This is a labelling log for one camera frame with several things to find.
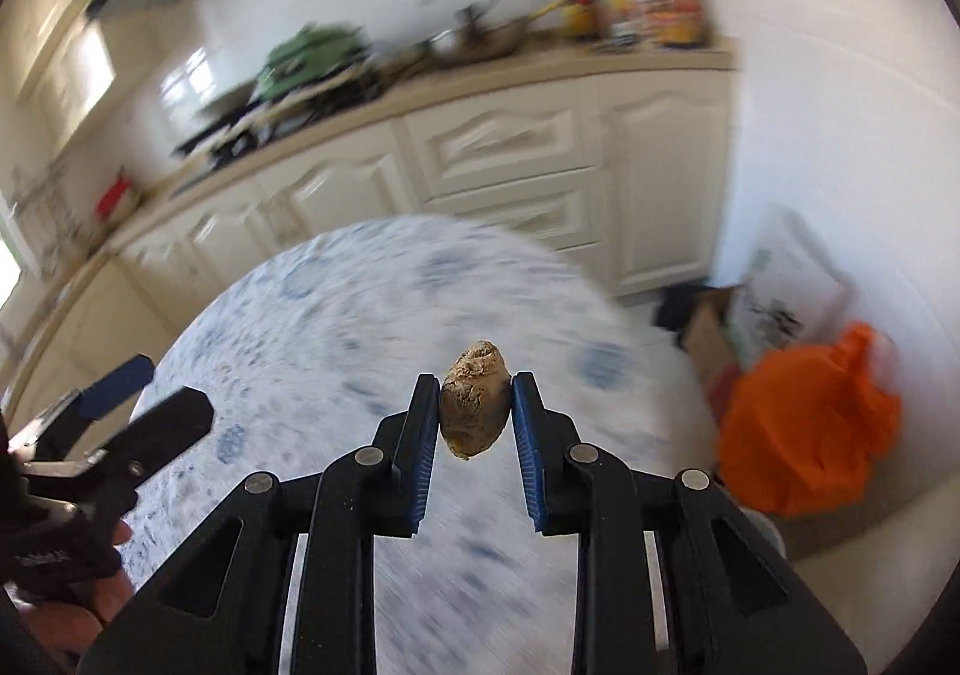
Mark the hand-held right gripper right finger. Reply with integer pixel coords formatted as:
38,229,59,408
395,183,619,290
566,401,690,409
508,370,871,675

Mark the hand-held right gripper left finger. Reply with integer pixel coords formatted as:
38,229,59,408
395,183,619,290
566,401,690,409
75,373,441,675

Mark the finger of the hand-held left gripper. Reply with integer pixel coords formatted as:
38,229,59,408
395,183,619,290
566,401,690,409
11,354,156,466
75,388,215,541

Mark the brown lump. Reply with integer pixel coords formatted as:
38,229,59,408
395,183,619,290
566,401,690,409
439,340,512,462

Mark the orange plastic bag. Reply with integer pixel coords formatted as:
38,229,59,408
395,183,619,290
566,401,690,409
716,322,901,518

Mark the person's left hand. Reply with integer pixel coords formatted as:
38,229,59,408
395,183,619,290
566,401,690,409
0,521,136,675

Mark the window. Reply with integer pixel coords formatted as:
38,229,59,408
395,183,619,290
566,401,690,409
0,195,23,301

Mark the blue floral tablecloth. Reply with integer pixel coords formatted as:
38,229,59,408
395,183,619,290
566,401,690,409
124,214,721,675

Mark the red plastic container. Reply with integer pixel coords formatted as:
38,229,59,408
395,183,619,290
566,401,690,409
96,169,143,218

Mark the row of hanging metal utensils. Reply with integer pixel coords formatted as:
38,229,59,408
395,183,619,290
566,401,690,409
4,157,76,248

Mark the cardboard box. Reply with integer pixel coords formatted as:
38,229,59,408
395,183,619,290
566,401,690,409
656,281,747,383

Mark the cream cabinet drawer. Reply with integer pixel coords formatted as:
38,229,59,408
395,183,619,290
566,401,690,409
420,169,605,248
397,82,601,200

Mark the black gas stove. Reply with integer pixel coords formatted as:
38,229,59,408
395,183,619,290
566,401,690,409
172,64,421,158

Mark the white rice bag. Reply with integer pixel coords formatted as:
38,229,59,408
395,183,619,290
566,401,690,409
727,206,856,372

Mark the green electric cooker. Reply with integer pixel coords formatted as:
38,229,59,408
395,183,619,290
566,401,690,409
251,24,372,102

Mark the steel wok with lid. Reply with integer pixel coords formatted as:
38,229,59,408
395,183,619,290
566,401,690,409
431,0,571,65

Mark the cream lattice door wall cabinet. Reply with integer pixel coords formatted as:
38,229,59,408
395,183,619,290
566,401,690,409
30,19,117,155

